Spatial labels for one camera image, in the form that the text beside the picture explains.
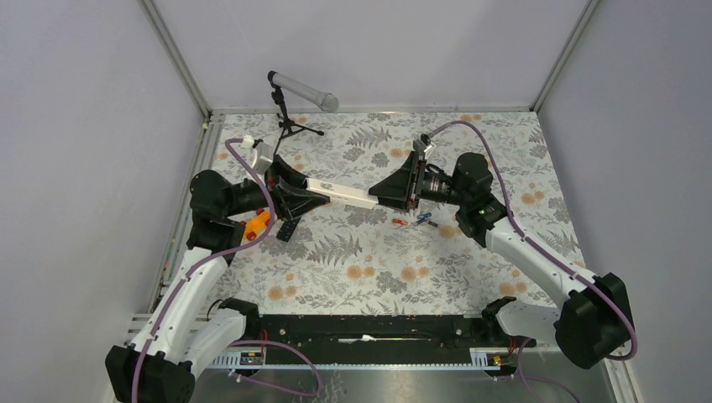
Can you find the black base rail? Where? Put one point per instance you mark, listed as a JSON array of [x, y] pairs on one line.
[[448, 330]]

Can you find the floral table mat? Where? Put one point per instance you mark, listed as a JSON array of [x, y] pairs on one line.
[[345, 260]]

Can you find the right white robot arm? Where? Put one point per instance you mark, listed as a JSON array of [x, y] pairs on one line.
[[591, 315]]

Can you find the aluminium frame post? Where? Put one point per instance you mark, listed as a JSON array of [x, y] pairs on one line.
[[175, 56]]

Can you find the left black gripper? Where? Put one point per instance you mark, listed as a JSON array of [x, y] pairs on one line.
[[290, 201]]

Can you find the grey microphone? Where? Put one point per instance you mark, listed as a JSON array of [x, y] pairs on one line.
[[324, 101]]

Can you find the black tripod microphone stand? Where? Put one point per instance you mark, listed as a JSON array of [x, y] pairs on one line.
[[289, 127]]

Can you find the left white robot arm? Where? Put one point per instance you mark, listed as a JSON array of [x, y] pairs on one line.
[[164, 360]]

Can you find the orange toy car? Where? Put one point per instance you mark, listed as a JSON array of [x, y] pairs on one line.
[[256, 225]]

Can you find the black remote control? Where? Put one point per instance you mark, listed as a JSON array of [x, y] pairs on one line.
[[287, 230]]

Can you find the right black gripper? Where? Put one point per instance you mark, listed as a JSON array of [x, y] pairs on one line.
[[403, 189]]

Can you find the grey slotted cable duct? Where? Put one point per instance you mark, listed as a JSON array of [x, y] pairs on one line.
[[420, 359]]

